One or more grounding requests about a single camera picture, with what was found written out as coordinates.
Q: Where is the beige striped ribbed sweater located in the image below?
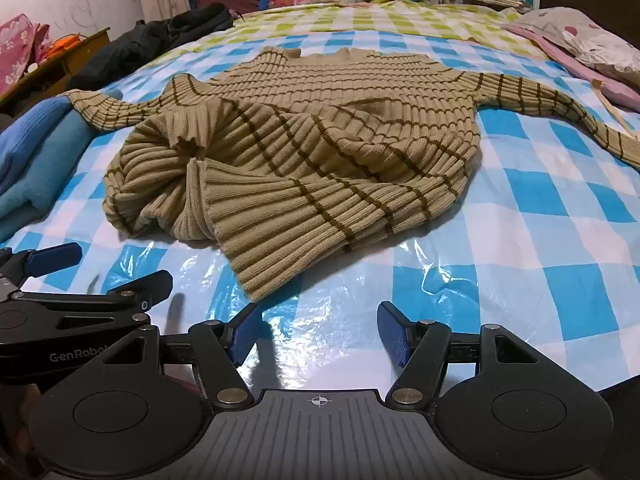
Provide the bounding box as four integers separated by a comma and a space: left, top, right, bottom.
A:
65, 46, 640, 304

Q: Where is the orange plastic item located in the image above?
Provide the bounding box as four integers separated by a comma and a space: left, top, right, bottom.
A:
42, 33, 84, 61

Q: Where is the green checked plastic sheet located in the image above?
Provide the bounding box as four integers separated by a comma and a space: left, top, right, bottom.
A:
140, 0, 551, 69

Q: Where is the pink floral bag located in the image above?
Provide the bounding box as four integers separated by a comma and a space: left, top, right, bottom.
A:
0, 16, 52, 97

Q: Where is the grey dotted pillow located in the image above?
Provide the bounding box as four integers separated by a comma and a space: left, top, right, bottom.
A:
515, 6, 640, 77

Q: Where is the wooden nightstand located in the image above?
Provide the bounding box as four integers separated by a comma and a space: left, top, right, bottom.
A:
0, 27, 111, 112

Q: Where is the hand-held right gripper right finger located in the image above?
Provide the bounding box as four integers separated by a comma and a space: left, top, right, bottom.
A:
375, 301, 543, 408

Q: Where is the periwinkle blue fleece garment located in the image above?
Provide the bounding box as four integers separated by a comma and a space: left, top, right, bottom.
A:
0, 89, 124, 197

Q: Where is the stack of papers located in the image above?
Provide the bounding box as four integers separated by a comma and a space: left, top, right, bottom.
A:
464, 0, 532, 14

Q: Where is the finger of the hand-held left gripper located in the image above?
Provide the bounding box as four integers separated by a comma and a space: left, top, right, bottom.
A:
10, 269, 174, 331
0, 242, 84, 289

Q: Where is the beige fabric strap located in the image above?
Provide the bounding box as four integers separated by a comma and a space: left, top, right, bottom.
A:
592, 79, 640, 137

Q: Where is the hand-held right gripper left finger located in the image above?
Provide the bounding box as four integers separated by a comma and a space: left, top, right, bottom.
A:
102, 303, 264, 408

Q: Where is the black jacket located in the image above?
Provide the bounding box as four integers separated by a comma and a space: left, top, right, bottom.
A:
65, 2, 236, 94

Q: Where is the teal fleece garment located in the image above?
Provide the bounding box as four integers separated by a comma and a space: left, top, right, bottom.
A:
0, 110, 96, 244

